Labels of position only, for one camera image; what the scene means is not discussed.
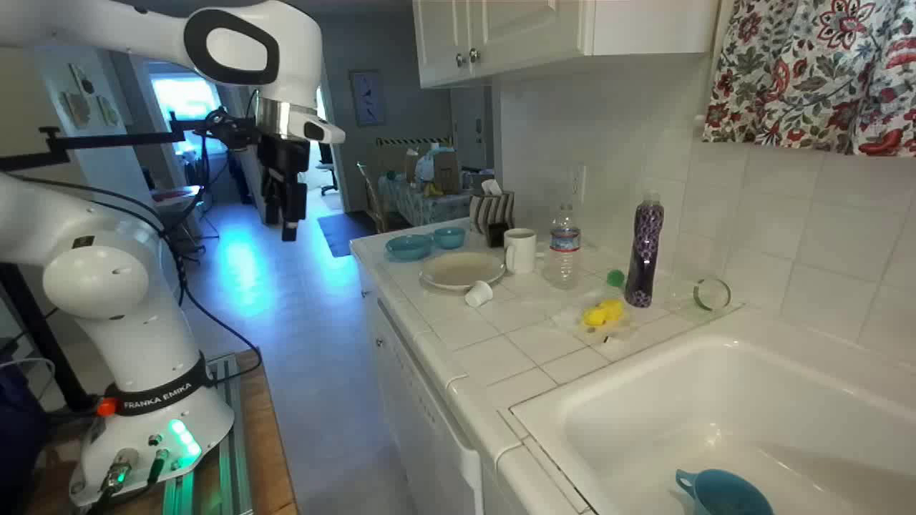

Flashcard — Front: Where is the purple dish soap bottle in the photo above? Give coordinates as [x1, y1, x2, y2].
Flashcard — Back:
[623, 194, 666, 308]

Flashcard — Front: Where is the yellow sponge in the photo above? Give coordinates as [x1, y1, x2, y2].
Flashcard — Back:
[580, 298, 628, 333]

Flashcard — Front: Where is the striped kitchen towel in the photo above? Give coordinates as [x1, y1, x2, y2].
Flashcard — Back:
[469, 178, 519, 231]

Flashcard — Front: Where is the white floral mug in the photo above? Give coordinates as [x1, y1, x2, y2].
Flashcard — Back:
[500, 227, 539, 278]

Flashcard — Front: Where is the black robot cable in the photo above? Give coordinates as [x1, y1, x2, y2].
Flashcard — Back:
[0, 170, 267, 384]

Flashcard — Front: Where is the white round plate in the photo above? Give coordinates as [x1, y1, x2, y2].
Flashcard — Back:
[417, 250, 506, 296]

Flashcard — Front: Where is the clear plastic water bottle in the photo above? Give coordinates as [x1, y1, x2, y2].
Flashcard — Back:
[546, 204, 585, 290]

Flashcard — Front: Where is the blue bowl in sink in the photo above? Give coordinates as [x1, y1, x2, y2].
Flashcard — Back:
[672, 466, 776, 515]

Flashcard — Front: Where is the clear glass with green rim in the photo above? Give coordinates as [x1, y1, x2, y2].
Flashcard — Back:
[692, 274, 736, 316]

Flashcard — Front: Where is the cluttered dish rack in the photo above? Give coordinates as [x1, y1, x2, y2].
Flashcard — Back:
[374, 141, 476, 231]

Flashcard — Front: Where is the teal bowl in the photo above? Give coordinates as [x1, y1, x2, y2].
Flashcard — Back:
[433, 224, 469, 253]
[384, 231, 437, 264]

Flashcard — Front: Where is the small white cup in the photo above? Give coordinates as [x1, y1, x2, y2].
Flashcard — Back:
[463, 278, 495, 308]

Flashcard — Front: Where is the white dishwasher front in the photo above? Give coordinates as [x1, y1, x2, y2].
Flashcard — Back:
[360, 284, 484, 515]

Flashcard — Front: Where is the white upper cabinet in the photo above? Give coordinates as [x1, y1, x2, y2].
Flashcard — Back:
[410, 0, 725, 92]

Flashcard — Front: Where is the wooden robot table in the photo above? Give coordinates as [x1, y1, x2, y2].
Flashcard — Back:
[26, 350, 300, 515]

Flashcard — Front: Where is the blue floor mat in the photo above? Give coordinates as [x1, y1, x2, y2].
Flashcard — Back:
[314, 210, 380, 260]

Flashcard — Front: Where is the framed wall picture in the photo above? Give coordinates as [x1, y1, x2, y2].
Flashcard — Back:
[346, 67, 390, 128]

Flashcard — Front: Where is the clear plastic dish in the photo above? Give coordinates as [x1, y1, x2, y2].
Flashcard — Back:
[555, 290, 639, 344]

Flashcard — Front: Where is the floral curtain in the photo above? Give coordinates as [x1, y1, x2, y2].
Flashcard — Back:
[702, 0, 916, 161]

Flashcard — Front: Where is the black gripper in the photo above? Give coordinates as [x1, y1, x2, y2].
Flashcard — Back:
[254, 131, 314, 244]

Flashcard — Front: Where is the black camera boom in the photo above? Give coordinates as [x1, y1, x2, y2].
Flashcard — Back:
[0, 108, 260, 175]

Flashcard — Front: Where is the white kitchen sink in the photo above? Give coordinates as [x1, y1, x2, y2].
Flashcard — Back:
[510, 333, 916, 515]

